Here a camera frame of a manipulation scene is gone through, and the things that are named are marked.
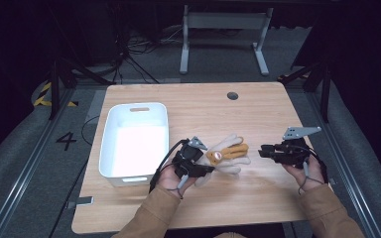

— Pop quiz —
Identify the grey right gripper wrist cord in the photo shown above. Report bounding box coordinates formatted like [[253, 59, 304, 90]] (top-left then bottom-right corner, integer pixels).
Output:
[[297, 160, 325, 196]]

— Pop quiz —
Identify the person's left hand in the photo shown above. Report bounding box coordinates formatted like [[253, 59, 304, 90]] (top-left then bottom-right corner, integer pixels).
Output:
[[156, 161, 196, 200]]

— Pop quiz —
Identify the grey metal desk frame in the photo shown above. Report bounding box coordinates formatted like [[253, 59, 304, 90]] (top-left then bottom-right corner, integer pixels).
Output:
[[179, 4, 274, 76]]

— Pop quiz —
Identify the black metal stand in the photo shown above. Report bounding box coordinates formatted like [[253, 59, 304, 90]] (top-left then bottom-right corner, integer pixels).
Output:
[[47, 58, 115, 121], [277, 60, 332, 124]]

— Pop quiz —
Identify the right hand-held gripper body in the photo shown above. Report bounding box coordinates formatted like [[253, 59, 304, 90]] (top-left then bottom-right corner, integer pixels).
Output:
[[271, 126, 322, 167]]

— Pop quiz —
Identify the beige glove with round patch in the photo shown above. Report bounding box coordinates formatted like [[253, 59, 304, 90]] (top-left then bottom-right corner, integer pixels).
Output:
[[198, 132, 250, 167]]

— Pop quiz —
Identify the metal floor rail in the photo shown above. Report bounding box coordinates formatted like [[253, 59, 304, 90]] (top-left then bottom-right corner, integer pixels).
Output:
[[0, 87, 77, 238], [305, 90, 381, 238]]

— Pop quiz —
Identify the white plastic bin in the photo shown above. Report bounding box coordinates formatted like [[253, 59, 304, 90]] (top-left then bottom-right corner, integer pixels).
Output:
[[98, 102, 171, 188]]

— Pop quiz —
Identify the bundle of floor cables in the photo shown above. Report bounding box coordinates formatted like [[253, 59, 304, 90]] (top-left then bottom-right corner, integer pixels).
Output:
[[113, 25, 185, 85]]

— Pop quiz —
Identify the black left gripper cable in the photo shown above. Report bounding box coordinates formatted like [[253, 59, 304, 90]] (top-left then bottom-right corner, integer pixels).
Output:
[[148, 138, 191, 194]]

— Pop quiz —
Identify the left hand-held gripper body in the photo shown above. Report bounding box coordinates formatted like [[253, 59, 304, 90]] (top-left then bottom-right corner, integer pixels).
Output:
[[171, 135, 209, 179]]

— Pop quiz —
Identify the grey left gripper wrist cord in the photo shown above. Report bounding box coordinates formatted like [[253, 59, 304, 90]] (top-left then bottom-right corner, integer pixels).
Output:
[[165, 174, 191, 200]]

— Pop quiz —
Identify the yellow black floor tape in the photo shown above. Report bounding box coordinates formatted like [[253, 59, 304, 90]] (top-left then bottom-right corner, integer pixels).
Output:
[[33, 81, 79, 108]]

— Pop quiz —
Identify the grey gripper wrist cord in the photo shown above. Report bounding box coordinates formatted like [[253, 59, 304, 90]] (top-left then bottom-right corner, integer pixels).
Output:
[[165, 174, 191, 200], [297, 160, 325, 196]]

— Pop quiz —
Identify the black floor cable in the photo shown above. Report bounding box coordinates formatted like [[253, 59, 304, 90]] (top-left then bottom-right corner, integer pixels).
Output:
[[47, 114, 101, 238]]

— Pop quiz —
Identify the person's right hand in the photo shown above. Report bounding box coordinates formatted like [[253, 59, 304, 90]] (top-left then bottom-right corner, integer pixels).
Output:
[[282, 156, 327, 193]]

